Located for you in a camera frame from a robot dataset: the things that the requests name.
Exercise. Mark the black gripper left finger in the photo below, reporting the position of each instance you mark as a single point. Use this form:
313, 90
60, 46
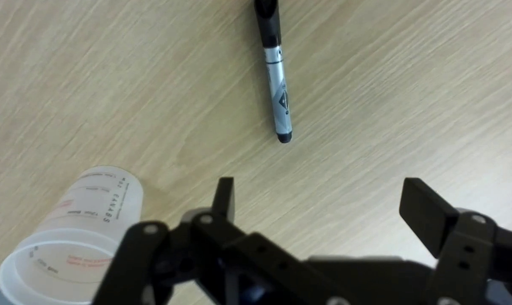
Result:
233, 260

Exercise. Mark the clear plastic measuring cup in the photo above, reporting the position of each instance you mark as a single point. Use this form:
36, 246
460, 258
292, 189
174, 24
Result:
80, 226

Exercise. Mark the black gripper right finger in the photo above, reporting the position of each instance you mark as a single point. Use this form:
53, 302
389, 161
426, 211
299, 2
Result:
470, 255

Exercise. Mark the black and silver marker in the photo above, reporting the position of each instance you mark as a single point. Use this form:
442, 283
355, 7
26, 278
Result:
275, 68

